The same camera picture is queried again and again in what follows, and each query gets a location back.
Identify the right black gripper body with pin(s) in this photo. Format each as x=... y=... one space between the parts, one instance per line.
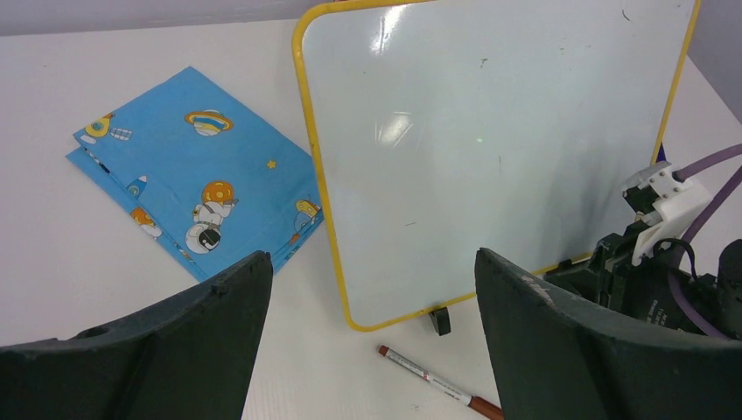
x=609 y=279

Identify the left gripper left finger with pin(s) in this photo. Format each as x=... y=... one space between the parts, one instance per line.
x=189 y=356

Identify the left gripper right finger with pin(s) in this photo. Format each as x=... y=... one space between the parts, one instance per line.
x=556 y=355

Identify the white marker pen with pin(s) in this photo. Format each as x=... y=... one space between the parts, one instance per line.
x=473 y=402

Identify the yellow framed whiteboard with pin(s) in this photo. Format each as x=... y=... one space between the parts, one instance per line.
x=438 y=128

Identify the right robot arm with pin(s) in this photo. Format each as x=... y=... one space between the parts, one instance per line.
x=721 y=305

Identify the black whiteboard foot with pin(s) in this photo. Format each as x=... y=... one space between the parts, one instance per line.
x=441 y=321

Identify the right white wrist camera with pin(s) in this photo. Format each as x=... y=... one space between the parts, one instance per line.
x=664 y=204

